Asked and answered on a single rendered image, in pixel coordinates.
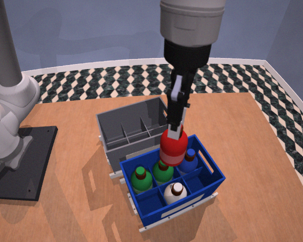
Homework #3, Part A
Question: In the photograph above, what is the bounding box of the green bottle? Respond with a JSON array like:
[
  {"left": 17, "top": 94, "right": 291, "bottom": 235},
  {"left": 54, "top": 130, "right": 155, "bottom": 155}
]
[
  {"left": 131, "top": 166, "right": 153, "bottom": 195},
  {"left": 153, "top": 160, "right": 174, "bottom": 186}
]

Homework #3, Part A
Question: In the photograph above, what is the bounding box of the red bottle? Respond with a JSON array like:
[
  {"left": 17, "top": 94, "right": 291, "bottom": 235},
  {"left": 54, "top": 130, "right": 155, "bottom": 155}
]
[{"left": 160, "top": 125, "right": 188, "bottom": 166}]

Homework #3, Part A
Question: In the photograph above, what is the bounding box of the grey divided crate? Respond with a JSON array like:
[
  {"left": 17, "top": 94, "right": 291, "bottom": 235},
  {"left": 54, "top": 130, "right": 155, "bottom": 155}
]
[{"left": 99, "top": 96, "right": 169, "bottom": 172}]

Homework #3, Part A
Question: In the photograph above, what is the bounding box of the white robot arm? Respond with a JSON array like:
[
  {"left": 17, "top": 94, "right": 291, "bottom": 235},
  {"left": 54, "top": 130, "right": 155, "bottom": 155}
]
[{"left": 0, "top": 0, "right": 226, "bottom": 172}]

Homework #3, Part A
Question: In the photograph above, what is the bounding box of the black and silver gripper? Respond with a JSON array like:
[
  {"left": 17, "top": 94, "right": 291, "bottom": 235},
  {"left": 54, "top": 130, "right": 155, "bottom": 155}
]
[{"left": 164, "top": 39, "right": 212, "bottom": 140}]

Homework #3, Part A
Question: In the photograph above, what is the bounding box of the blue plastic bottle crate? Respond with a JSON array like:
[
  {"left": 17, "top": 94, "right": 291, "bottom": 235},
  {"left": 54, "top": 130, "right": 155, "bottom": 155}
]
[{"left": 124, "top": 135, "right": 226, "bottom": 227}]

